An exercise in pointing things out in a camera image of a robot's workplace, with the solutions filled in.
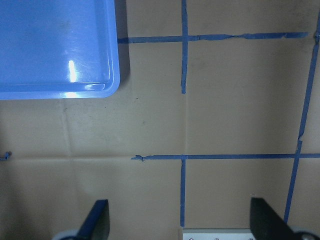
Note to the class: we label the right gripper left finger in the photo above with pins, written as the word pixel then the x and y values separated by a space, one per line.
pixel 96 226

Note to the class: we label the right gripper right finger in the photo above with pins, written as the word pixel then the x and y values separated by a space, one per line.
pixel 266 224

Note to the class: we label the blue plastic tray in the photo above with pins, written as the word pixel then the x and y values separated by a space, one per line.
pixel 58 49

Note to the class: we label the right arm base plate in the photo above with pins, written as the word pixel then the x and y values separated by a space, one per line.
pixel 217 234

